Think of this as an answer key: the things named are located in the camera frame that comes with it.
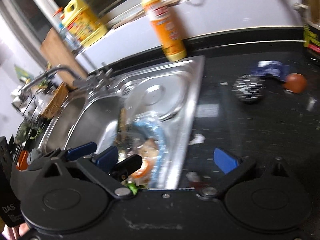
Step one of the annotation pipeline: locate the orange dish soap bottle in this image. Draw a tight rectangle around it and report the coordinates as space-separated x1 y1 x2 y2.
142 0 187 62

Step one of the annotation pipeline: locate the steel wool ball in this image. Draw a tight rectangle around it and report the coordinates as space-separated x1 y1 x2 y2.
232 74 265 103

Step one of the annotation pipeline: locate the crinkled clear foil wrapper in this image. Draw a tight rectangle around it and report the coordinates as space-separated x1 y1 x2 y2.
117 107 127 132

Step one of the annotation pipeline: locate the clear glass bowl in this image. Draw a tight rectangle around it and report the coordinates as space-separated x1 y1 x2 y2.
113 132 145 163

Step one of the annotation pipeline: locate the clear plastic bag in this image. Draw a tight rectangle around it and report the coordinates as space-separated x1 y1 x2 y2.
138 138 159 165

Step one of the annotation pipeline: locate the blue bin with plastic liner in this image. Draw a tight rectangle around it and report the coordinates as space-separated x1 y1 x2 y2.
113 108 168 190

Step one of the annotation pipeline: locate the brown toy egg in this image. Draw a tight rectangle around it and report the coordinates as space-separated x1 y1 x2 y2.
283 73 307 94

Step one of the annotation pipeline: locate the dish drying rack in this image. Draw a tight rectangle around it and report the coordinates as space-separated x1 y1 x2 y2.
10 80 52 126

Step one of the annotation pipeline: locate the round sink lid cover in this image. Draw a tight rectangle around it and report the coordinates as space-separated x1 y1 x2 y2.
125 72 189 121

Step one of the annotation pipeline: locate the main sink faucet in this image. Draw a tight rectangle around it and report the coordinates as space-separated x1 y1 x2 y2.
17 64 89 100

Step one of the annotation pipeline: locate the thin drinking water tap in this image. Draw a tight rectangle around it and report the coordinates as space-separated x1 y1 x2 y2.
87 62 113 87

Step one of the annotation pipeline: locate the orange carrot slice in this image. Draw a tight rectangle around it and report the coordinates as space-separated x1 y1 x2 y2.
132 159 150 179

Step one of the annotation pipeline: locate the plastic water bottle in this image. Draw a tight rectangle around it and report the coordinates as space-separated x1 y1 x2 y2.
59 23 81 51

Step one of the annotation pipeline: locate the stainless steel sink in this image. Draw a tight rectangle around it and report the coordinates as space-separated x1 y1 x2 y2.
39 56 205 190

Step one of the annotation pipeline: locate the blue cookie snack packet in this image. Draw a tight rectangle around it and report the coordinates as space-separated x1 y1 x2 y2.
251 61 289 82

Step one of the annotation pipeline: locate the person's left hand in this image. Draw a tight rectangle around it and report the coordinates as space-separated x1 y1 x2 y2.
2 223 30 240

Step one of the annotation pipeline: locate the small green toy broccoli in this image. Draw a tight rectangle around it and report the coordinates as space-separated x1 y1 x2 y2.
126 183 139 196

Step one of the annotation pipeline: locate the white paper scrap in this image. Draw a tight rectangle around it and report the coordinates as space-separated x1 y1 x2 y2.
189 134 206 145

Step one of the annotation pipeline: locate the wooden cutting board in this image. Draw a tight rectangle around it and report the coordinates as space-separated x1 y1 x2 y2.
40 27 87 79

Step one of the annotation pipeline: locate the yellow detergent jug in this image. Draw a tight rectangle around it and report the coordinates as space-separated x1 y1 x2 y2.
53 0 108 47

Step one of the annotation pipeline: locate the wicker basket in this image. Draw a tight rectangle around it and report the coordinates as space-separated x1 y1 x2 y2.
40 82 69 119

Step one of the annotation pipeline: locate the large soy sauce bottle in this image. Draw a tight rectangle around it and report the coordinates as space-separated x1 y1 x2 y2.
304 0 319 62

